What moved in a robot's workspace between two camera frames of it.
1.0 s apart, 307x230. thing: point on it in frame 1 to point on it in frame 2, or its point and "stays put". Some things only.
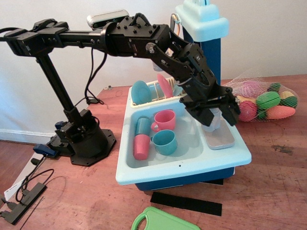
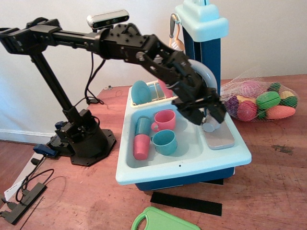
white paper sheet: (26, 170) stays put
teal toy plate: (140, 93) stays put
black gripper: (203, 92) to (193, 87)
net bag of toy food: (259, 100) stays put
